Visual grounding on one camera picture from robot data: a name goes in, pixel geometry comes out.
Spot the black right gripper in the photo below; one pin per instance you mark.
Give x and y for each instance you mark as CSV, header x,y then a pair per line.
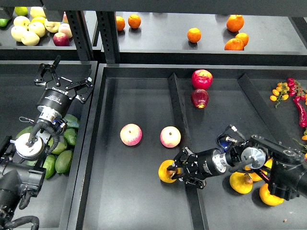
x,y
198,167

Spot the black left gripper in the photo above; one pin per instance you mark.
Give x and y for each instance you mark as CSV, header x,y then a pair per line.
x,y
59,97

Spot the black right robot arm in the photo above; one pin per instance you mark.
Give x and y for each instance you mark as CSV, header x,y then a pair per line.
x,y
283,169

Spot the pale yellow pear front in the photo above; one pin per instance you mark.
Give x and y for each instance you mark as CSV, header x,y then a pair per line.
x,y
29,38

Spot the pale yellow pear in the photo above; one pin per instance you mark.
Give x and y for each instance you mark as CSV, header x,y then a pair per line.
x,y
17,32
29,38

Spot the pale yellow pear left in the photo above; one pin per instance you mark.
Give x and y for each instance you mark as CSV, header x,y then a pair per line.
x,y
17,32

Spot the green avocado in bin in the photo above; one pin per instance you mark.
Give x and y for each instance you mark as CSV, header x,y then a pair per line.
x,y
63,161

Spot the red apple on shelf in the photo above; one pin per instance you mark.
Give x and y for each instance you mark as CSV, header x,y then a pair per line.
x,y
61,39

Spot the pink apple right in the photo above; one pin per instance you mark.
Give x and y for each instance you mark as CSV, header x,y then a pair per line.
x,y
170,137

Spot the pink apple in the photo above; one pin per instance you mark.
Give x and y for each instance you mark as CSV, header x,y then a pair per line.
x,y
131,134
170,137

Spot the pink apple left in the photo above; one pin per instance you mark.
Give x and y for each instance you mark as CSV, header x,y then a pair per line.
x,y
131,134

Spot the dark red apple lower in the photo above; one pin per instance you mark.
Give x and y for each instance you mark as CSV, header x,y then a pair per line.
x,y
199,98

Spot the black middle tray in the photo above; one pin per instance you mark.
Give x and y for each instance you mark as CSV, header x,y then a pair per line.
x,y
123,190

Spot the orange on shelf left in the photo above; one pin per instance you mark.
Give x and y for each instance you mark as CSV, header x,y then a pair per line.
x,y
120,22

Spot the orange on shelf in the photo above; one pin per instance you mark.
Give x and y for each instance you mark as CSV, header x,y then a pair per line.
x,y
134,21
120,22
194,35

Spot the red apple upper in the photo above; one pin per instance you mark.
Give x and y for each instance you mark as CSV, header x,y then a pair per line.
x,y
201,79

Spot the orange cherry tomato bunch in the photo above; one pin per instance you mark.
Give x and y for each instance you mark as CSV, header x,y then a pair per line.
x,y
280,93

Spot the red chili pepper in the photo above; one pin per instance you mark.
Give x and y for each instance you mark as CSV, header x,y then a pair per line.
x,y
301,112

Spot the red cherry tomato bunch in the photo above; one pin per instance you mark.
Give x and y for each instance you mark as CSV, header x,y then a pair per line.
x,y
296,90

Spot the orange right front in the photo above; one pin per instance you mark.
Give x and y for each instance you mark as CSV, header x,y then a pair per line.
x,y
235,44

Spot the orange on shelf middle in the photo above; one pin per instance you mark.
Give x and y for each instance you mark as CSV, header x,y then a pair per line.
x,y
194,35

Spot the orange right small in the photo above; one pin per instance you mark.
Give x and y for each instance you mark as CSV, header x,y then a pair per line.
x,y
243,37

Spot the large orange top right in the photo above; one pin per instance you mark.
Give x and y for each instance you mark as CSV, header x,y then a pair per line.
x,y
235,23

